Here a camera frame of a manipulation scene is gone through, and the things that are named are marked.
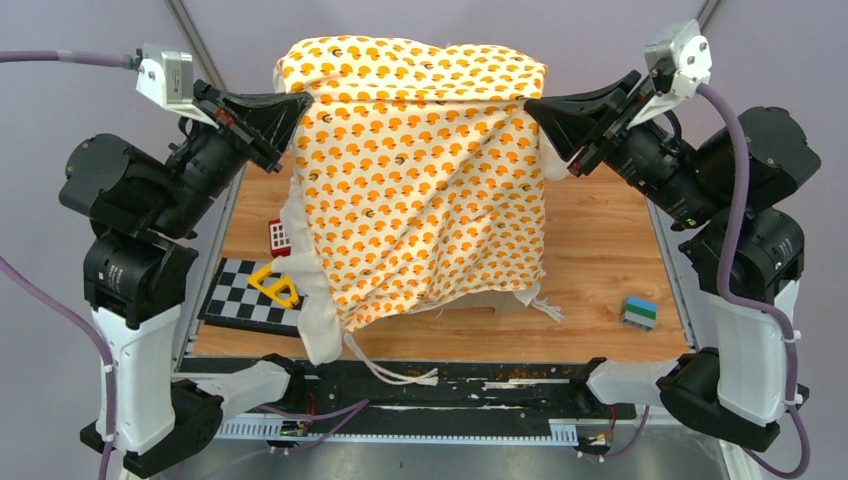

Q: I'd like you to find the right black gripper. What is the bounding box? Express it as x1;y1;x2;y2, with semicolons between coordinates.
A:
530;67;727;227

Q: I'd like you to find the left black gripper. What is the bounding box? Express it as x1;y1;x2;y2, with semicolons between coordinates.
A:
147;77;310;237

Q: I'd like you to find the yellow duck print blanket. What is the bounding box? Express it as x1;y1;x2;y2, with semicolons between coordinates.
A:
275;35;565;365

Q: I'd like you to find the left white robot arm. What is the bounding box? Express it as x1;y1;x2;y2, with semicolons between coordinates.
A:
59;80;312;479

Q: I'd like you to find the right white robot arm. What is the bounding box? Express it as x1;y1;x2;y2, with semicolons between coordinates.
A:
525;72;821;452

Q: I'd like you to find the red window toy block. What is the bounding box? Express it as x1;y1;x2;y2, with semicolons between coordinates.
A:
268;219;292;258

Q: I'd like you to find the yellow plastic block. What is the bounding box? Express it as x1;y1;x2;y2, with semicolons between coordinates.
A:
247;263;301;309

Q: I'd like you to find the black white checkerboard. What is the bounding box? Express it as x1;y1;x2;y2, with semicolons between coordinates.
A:
198;257;306;337

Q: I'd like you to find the blue green small block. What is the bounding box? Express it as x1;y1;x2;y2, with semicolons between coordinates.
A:
620;296;658;331

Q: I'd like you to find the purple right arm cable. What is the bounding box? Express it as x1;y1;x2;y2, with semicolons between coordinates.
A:
689;85;813;479

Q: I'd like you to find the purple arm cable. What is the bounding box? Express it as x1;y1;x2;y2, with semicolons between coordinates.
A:
0;47;147;480
689;85;813;479

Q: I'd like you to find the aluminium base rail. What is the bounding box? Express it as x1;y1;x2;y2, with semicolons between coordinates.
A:
126;357;763;447

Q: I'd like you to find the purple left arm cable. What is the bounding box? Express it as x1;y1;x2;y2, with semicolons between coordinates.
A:
0;47;147;480

